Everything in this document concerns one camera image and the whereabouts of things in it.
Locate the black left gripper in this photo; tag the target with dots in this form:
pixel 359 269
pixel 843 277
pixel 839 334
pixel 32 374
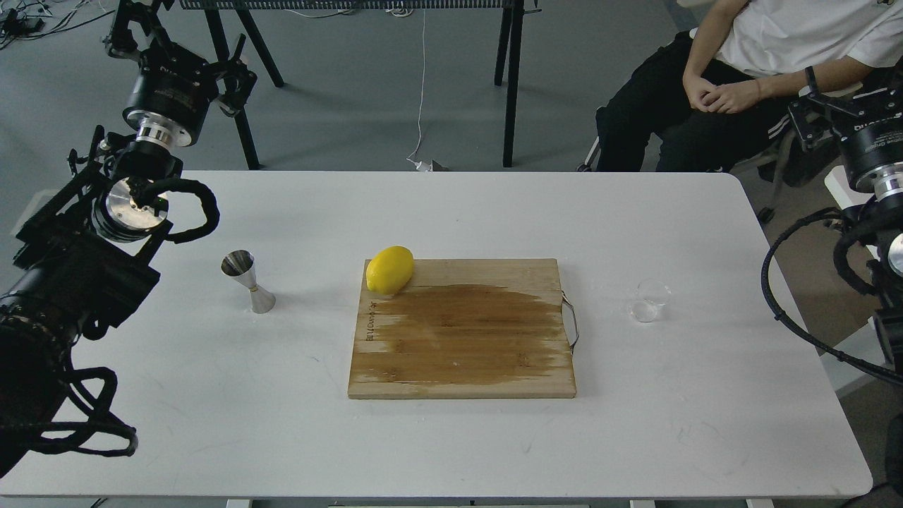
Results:
pixel 178 96

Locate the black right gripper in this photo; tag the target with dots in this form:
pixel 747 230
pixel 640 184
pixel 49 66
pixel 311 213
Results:
pixel 870 146

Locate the steel double jigger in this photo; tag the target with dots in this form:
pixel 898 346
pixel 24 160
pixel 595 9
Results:
pixel 239 265

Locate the clear glass measuring cup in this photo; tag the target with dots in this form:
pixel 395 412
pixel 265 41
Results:
pixel 650 298

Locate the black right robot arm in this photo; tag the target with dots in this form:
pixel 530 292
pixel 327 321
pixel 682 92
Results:
pixel 867 256

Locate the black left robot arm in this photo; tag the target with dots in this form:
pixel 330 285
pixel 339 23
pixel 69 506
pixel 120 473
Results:
pixel 86 253

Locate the seated person white shirt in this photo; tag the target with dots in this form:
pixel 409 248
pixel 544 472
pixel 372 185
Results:
pixel 719 94

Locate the yellow lemon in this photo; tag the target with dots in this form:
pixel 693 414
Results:
pixel 390 270

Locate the wooden cutting board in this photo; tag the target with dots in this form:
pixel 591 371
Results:
pixel 465 328

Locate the chair with grey frame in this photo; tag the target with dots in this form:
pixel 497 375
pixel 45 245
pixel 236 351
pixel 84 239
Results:
pixel 785 164

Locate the black metal frame table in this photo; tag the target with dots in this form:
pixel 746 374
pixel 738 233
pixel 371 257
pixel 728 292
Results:
pixel 357 51

